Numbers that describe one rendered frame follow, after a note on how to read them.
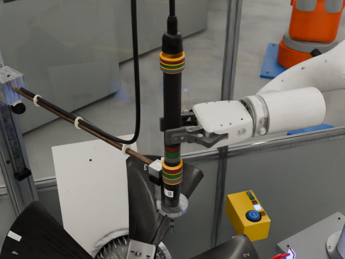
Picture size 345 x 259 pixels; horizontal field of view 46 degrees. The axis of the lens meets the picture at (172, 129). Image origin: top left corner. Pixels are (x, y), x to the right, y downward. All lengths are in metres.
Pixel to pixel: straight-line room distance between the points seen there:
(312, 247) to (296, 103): 0.82
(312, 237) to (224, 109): 0.89
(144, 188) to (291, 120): 0.46
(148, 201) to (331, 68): 0.56
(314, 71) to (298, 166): 1.22
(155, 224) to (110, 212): 0.26
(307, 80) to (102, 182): 0.69
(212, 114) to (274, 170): 1.29
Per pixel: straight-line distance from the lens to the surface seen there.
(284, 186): 2.17
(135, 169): 1.14
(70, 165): 1.30
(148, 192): 1.11
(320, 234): 1.62
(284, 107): 0.84
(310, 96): 0.87
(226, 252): 1.21
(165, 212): 0.90
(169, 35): 0.69
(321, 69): 0.93
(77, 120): 1.03
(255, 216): 1.46
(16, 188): 1.56
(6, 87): 1.23
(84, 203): 1.31
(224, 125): 0.78
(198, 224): 2.12
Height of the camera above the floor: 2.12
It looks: 35 degrees down
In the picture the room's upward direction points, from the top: straight up
